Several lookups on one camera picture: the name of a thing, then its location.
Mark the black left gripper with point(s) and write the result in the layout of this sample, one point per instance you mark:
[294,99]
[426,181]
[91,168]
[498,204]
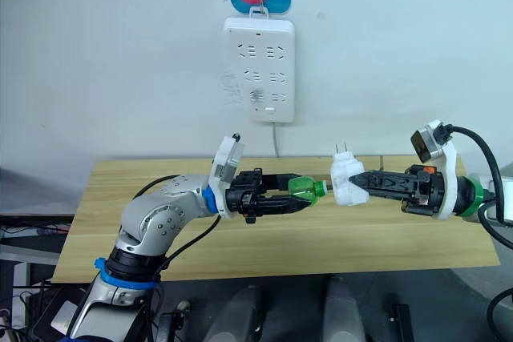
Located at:
[244,194]

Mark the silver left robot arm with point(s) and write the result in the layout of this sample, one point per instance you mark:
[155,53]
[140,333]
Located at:
[160,214]

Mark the black upright bracket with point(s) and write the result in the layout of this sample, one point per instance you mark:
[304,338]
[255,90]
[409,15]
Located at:
[401,324]

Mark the white mosquito repellent heater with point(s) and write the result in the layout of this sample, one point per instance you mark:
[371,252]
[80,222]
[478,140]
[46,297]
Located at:
[344,166]

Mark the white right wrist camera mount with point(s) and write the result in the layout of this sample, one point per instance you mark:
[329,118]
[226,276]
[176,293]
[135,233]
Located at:
[449,182]

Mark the black device with silver patch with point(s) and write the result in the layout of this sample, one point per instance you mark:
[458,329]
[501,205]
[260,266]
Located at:
[64,316]

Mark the white power strip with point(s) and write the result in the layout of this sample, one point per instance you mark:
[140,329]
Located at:
[260,37]

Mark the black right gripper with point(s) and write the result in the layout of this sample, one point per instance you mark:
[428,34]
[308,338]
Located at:
[429,194]

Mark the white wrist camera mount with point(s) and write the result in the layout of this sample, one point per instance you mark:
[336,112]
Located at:
[226,158]
[449,182]

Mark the grey rounded shape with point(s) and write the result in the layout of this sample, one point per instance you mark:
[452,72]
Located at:
[240,314]
[344,314]

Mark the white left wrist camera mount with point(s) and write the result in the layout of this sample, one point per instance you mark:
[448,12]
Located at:
[226,158]

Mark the green liquid bottle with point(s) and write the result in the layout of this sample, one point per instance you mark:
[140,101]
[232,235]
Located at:
[302,190]

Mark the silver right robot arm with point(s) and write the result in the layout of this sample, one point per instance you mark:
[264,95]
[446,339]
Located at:
[509,194]

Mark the dark side desk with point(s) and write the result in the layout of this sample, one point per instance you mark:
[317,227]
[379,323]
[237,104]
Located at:
[24,224]

